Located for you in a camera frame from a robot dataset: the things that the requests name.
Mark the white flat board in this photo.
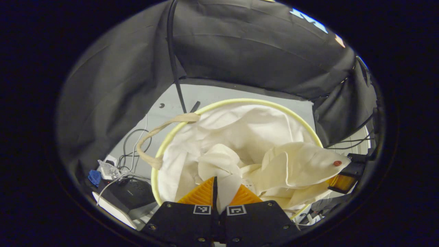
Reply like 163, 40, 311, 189
92, 191, 138, 230

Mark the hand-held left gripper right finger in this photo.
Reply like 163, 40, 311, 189
219, 184, 303, 246

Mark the white ribbed panel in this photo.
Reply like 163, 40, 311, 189
329, 126, 372, 155

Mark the black backdrop cloth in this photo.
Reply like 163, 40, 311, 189
57, 0, 381, 182

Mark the black box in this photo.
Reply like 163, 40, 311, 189
103, 177, 157, 210

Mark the white laundry hamper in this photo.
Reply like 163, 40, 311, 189
137, 98, 324, 222

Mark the black metal clothes rack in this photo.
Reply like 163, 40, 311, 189
167, 0, 201, 114

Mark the black cable bundle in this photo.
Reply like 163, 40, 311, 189
118, 128, 153, 173

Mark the cream button-up shirt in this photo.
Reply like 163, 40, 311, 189
197, 142, 352, 214

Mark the small blue object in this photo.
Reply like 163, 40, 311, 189
88, 169, 103, 188

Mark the white power strip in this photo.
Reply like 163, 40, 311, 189
97, 155, 120, 181

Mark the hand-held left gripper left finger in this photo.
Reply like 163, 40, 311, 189
140, 176, 221, 246

